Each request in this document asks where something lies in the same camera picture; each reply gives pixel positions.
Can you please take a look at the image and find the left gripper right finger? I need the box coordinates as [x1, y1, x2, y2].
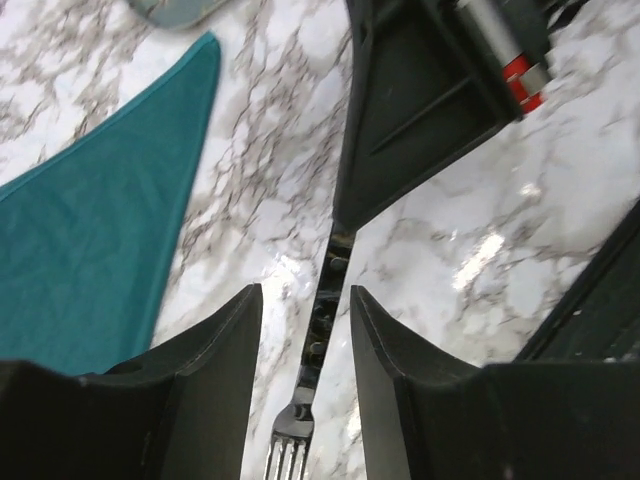
[350, 286, 639, 479]

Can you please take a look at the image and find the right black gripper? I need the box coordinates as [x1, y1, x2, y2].
[333, 1, 551, 231]

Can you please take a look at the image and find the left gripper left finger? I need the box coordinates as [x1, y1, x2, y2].
[1, 284, 263, 479]

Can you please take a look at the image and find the silver metal fork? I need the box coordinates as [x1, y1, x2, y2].
[264, 224, 356, 480]

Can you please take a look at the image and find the teal cloth napkin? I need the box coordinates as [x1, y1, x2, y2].
[1, 33, 221, 375]

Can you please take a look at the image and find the floral green serving tray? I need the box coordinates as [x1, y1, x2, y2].
[127, 0, 229, 30]

